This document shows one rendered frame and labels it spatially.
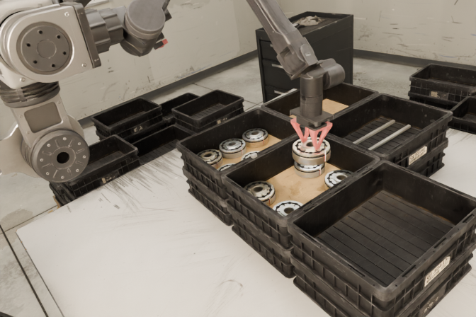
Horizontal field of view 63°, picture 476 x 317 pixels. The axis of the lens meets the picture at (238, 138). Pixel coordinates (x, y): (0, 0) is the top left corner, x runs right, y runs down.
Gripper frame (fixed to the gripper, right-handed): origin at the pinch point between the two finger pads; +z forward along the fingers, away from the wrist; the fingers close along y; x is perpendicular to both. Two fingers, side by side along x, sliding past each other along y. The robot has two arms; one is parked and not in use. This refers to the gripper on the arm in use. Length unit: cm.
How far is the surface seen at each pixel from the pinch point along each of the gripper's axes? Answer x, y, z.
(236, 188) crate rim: 17.8, 12.1, 13.5
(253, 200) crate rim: 17.6, 4.0, 13.3
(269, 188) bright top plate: 5.4, 12.5, 19.4
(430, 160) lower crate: -53, -5, 24
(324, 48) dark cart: -136, 128, 25
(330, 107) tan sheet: -54, 44, 20
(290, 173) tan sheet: -7.9, 17.8, 21.9
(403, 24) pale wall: -312, 186, 46
